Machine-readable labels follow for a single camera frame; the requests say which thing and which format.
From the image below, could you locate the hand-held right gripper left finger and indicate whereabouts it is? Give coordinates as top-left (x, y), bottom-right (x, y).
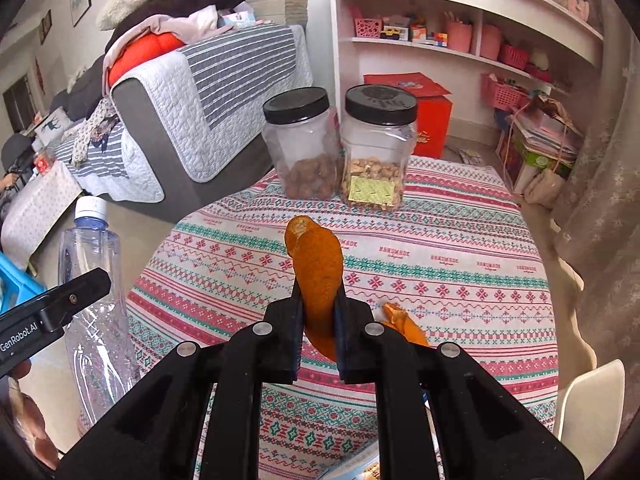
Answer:
top-left (57, 280), bottom-right (306, 480)

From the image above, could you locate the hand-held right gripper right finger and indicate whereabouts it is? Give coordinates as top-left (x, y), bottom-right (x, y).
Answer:
top-left (334, 287), bottom-right (586, 480)

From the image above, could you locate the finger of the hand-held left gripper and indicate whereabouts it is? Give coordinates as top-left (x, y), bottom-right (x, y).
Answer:
top-left (37, 267), bottom-right (112, 333)

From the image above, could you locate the clear plastic water bottle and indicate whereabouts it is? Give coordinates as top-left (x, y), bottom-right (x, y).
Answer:
top-left (57, 196), bottom-right (143, 428)

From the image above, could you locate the orange peel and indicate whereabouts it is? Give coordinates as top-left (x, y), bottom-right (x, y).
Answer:
top-left (285, 215), bottom-right (345, 363)
top-left (375, 302), bottom-right (431, 348)

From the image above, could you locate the white trash bin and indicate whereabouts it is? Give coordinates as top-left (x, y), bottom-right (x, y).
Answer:
top-left (552, 358), bottom-right (626, 478)

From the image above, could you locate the person's left hand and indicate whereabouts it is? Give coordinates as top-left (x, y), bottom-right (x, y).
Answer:
top-left (0, 360), bottom-right (62, 471)

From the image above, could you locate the light blue plastic object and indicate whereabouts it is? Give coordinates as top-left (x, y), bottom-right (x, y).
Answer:
top-left (0, 252), bottom-right (46, 312)

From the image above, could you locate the white lace cloth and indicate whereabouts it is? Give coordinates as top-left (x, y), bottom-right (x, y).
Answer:
top-left (0, 160), bottom-right (83, 271)

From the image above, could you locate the striped seat sheet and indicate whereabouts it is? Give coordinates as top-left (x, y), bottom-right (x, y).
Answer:
top-left (52, 120), bottom-right (166, 203)

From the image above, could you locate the floral patterned cloth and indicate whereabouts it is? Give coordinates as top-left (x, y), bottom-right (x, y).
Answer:
top-left (70, 97), bottom-right (121, 168)

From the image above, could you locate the grey sofa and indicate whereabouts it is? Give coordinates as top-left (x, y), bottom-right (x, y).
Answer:
top-left (65, 25), bottom-right (313, 223)

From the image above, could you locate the clear jar of brown nuts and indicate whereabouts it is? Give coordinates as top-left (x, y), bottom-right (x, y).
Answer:
top-left (262, 86), bottom-right (343, 201)

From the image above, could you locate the clear jar with yellow label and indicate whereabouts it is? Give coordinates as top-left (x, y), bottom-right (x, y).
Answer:
top-left (340, 84), bottom-right (418, 211)

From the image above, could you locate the white quilted sofa cover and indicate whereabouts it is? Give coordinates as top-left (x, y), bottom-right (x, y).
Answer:
top-left (115, 25), bottom-right (313, 183)

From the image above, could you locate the red cardboard box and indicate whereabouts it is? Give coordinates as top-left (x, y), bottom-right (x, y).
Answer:
top-left (363, 72), bottom-right (453, 160)

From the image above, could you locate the white cloth bag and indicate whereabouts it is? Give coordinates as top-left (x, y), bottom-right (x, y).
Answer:
top-left (522, 167), bottom-right (566, 208)

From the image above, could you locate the orange cushion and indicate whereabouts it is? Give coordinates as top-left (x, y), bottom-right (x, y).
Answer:
top-left (107, 32), bottom-right (183, 86)

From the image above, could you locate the green white cardboard box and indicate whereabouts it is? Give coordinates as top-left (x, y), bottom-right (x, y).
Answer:
top-left (497, 130), bottom-right (576, 193)

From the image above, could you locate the grey striped sofa cover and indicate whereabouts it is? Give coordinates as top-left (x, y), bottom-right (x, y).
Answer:
top-left (180, 24), bottom-right (301, 131)

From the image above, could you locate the stack of papers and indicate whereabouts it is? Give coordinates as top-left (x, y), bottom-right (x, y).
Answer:
top-left (507, 105), bottom-right (583, 161)

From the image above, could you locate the large pink slatted basket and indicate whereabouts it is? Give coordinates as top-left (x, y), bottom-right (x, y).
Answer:
top-left (481, 72), bottom-right (528, 111)

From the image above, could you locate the pink cloth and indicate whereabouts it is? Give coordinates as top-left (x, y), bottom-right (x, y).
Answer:
top-left (102, 5), bottom-right (221, 91)

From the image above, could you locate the floral lace curtain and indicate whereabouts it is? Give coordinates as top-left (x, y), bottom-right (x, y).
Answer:
top-left (550, 0), bottom-right (640, 361)

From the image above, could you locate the dark folded blanket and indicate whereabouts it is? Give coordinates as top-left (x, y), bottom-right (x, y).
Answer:
top-left (110, 0), bottom-right (246, 46)

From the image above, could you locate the pink pen pot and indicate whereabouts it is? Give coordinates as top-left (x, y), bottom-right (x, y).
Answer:
top-left (480, 24), bottom-right (503, 61)
top-left (446, 20), bottom-right (473, 53)

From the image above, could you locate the small pink slatted basket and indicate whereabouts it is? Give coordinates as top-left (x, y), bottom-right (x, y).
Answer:
top-left (497, 43), bottom-right (531, 71)

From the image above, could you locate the white shelf unit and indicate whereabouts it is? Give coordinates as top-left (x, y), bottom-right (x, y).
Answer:
top-left (325, 0), bottom-right (606, 171)

